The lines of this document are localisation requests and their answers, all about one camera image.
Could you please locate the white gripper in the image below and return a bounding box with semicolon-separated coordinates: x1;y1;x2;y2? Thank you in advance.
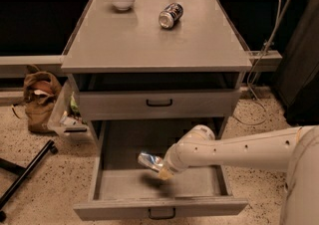
158;144;186;181

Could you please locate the silver blue redbull can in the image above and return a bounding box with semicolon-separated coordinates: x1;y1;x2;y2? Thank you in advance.
138;152;163;173

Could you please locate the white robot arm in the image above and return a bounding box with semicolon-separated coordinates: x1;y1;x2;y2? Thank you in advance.
159;124;319;225

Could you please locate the open grey middle drawer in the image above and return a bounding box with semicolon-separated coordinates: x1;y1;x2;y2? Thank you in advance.
74;118;247;220

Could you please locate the closed grey top drawer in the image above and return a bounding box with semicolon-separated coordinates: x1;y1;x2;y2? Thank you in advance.
77;90;240;120

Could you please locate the grey drawer cabinet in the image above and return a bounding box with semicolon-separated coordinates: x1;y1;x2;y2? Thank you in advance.
62;0;251;135

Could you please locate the dark blue soda can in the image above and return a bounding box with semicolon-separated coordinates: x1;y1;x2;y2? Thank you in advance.
159;3;183;29

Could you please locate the clear plastic bin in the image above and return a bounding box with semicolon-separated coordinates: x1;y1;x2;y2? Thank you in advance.
48;82;94;141

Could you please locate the black metal stand leg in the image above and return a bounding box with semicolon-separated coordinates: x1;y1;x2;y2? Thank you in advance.
0;139;58;223

